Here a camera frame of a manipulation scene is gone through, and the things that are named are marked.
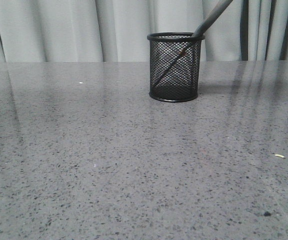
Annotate small black crumb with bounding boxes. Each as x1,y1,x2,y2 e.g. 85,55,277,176
263,211,271,217

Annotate black mesh pen bucket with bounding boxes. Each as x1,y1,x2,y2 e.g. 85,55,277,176
147,32,205,103

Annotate grey and orange scissors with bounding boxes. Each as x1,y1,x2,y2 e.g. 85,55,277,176
154,0,233,86

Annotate grey curtain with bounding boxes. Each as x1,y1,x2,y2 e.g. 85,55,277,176
0,0,288,63

